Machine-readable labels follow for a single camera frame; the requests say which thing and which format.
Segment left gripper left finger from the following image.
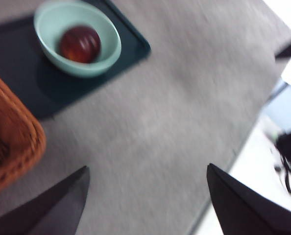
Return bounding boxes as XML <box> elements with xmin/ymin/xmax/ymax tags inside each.
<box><xmin>0</xmin><ymin>165</ymin><xmax>91</xmax><ymax>235</ymax></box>

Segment dark rectangular tray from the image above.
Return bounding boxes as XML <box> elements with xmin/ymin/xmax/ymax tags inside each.
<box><xmin>0</xmin><ymin>0</ymin><xmax>152</xmax><ymax>120</ymax></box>

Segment brown wicker basket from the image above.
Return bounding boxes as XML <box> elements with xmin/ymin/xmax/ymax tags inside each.
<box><xmin>0</xmin><ymin>65</ymin><xmax>47</xmax><ymax>198</ymax></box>

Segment dark red plum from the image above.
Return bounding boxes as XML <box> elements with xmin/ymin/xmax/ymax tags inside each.
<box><xmin>59</xmin><ymin>25</ymin><xmax>102</xmax><ymax>64</ymax></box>

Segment teal ribbed bowl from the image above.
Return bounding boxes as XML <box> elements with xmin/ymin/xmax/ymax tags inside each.
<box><xmin>33</xmin><ymin>1</ymin><xmax>122</xmax><ymax>78</ymax></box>

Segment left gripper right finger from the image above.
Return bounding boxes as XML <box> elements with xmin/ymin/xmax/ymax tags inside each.
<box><xmin>206</xmin><ymin>163</ymin><xmax>291</xmax><ymax>235</ymax></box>

